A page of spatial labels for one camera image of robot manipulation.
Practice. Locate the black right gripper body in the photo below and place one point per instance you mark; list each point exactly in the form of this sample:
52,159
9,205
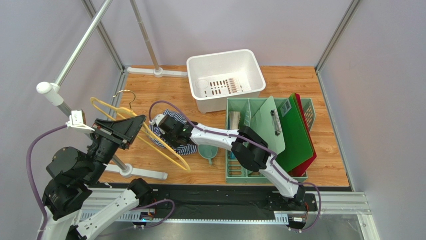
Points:
162,126

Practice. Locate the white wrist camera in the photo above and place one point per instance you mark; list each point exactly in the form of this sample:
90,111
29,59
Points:
157,120
77,122

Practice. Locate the teal plastic cup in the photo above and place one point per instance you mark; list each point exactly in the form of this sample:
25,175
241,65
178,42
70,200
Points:
208,152

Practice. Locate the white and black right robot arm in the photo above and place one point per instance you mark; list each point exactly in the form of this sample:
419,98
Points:
251,151

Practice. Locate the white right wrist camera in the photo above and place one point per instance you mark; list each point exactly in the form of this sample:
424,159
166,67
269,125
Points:
157,120

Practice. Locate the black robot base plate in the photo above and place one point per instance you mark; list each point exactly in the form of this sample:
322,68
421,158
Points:
219,202

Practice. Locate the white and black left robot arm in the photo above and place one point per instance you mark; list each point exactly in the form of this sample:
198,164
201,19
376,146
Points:
73,172

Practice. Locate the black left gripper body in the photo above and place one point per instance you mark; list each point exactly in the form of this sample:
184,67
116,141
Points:
105,147

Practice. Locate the blue white striped tank top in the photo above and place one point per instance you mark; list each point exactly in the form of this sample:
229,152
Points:
174,119

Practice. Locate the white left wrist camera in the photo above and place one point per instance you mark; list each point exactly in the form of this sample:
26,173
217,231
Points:
77,122

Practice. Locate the red cutting board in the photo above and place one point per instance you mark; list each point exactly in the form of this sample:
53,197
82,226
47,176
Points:
307,151

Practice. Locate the light green cutting board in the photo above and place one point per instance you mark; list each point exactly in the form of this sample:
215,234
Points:
265,121

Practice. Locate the white plastic tub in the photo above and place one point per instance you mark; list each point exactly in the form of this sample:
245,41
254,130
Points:
216,77

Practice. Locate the metal cup in rack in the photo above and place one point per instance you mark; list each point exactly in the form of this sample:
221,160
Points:
234,120

